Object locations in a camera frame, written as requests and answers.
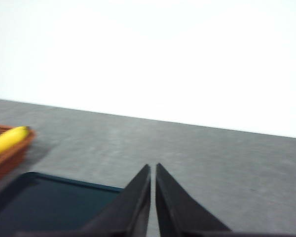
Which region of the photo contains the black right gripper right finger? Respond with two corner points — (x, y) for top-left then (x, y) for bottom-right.
(155, 162), (231, 237)

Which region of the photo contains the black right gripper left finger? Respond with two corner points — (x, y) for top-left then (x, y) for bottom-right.
(81, 164), (151, 237)

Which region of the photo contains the dark green rectangular tray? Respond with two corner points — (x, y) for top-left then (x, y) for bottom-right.
(0, 172), (125, 237)

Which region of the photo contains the brown wicker basket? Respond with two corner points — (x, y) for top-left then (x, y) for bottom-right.
(0, 124), (37, 185)

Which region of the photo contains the yellow banana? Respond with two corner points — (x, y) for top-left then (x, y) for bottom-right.
(0, 125), (30, 156)

